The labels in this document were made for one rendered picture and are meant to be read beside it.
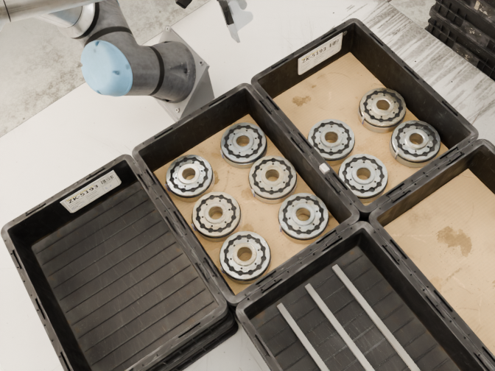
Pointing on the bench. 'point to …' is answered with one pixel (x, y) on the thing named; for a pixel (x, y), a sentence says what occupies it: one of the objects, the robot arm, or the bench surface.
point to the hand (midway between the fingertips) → (231, 33)
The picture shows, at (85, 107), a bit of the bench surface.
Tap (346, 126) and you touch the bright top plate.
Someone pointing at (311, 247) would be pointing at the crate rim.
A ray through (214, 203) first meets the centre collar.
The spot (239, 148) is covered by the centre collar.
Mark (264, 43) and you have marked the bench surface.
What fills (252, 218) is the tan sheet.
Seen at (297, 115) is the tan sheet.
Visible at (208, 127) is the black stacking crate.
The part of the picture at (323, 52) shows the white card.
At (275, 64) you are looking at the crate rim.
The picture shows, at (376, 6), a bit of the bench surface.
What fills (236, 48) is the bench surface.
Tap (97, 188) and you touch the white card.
